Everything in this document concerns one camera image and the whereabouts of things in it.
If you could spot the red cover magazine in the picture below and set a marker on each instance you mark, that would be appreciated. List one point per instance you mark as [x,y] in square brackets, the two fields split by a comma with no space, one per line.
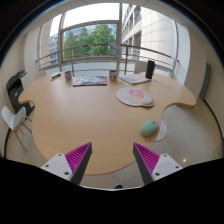
[90,81]

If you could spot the white chair wooden legs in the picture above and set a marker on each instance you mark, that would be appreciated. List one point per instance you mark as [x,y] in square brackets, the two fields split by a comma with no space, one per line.
[12,119]

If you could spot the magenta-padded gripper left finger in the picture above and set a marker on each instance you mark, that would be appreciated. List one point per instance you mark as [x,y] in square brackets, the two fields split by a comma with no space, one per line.
[78,156]

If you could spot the blue and yellow magazine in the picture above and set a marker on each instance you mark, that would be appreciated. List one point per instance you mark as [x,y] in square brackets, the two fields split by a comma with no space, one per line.
[133,79]

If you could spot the pink round mouse pad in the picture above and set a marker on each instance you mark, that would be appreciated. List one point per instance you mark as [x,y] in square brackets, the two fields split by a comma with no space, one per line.
[133,96]

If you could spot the mint green computer mouse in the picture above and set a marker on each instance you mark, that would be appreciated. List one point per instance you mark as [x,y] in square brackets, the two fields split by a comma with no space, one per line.
[149,128]

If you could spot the metal balcony railing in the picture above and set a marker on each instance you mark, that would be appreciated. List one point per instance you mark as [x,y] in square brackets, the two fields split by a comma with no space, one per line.
[100,46]

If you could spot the black office printer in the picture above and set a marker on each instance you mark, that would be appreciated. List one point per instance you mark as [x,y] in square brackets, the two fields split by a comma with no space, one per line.
[16,91]

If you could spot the small black stapler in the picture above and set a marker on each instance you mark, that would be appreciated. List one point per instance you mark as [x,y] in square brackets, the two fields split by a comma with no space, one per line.
[56,76]

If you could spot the black cylindrical speaker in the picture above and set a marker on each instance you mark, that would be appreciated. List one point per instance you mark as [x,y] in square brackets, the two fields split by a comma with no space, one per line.
[150,69]

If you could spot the white round table base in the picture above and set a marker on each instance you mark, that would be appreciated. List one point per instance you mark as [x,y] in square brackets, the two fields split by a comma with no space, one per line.
[163,130]

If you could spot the dark grey door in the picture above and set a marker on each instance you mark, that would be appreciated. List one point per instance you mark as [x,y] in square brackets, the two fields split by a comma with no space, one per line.
[205,81]

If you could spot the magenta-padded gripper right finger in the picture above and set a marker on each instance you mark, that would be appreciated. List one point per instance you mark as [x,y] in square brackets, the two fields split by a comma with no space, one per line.
[148,157]

